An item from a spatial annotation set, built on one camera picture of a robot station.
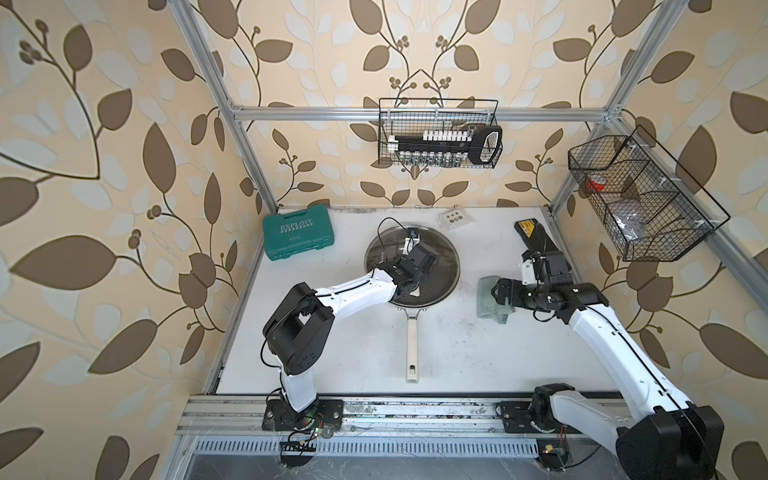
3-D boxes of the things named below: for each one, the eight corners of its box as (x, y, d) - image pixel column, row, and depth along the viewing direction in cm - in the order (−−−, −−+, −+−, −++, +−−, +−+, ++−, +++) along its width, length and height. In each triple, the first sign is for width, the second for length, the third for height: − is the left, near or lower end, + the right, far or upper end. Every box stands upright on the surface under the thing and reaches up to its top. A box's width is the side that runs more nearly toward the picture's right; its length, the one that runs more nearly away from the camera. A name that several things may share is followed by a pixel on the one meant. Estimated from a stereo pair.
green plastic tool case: (268, 262, 106) (263, 255, 102) (266, 223, 118) (262, 215, 114) (338, 245, 111) (336, 237, 107) (329, 209, 123) (327, 201, 119)
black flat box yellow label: (528, 255, 107) (531, 250, 105) (512, 226, 117) (514, 220, 114) (554, 252, 108) (558, 247, 106) (536, 223, 118) (539, 217, 115)
